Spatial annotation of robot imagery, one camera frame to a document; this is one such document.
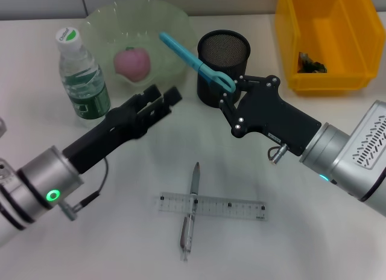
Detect yellow plastic bin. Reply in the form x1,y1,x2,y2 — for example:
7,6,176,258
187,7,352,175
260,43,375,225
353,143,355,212
274,0,386,96

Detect right wrist grey cable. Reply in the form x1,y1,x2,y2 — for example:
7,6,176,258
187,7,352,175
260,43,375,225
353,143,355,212
267,143,289,167

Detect pink toy peach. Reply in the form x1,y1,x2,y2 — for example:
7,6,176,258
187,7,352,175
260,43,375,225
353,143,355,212
113,47,151,82

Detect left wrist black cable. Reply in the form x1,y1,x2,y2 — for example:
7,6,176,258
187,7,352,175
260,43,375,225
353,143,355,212
59,156,109,222

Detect grey clear pen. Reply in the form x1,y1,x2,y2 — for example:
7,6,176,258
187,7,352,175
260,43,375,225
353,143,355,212
180,161,202,262

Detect translucent green fruit bowl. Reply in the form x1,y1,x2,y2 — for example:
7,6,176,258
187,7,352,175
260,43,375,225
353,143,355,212
81,0,195,88

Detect clear plastic ruler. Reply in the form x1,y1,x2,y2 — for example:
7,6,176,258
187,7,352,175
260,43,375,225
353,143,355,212
159,191,268,222

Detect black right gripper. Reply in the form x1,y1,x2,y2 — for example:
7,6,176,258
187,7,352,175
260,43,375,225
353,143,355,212
218,74,323,157

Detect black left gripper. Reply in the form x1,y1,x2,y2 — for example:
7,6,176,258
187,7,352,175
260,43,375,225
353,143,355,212
62,84,184,175

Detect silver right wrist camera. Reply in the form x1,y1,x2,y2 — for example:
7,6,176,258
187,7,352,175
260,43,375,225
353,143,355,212
331,100,386,202

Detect clear green-label water bottle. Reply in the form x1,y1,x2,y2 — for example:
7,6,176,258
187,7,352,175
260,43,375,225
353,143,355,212
55,26,112,129

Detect black mesh pen holder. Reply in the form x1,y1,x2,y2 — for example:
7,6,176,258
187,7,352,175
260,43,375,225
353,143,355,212
197,29,252,109

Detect blue scissors with cover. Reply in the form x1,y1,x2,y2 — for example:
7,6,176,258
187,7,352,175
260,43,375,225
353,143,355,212
159,31,237,94

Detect green plastic wrapper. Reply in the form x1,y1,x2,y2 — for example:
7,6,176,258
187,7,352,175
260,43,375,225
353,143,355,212
297,51,329,74

